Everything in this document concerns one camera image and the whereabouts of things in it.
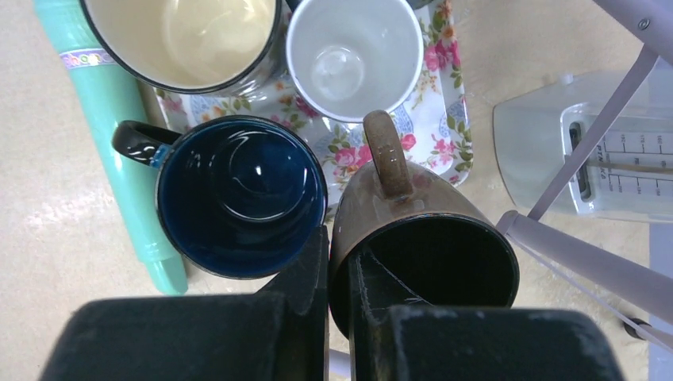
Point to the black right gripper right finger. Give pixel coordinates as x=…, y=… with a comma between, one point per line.
x=391, y=340

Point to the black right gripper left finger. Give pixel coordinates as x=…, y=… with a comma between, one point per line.
x=281, y=332

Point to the brown mug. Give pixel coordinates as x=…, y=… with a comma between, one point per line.
x=421, y=231

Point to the dark blue mug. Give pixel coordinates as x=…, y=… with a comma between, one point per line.
x=238, y=196

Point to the grey coffee print mug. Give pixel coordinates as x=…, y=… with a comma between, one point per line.
x=348, y=58

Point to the cream enamel mug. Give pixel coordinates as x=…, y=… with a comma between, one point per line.
x=192, y=46

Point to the floral pattern tray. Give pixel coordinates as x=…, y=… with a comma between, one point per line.
x=432, y=123

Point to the silver metronome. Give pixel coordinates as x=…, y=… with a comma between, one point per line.
x=628, y=176

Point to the lilac music stand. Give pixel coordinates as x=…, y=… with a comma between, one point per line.
x=508, y=88

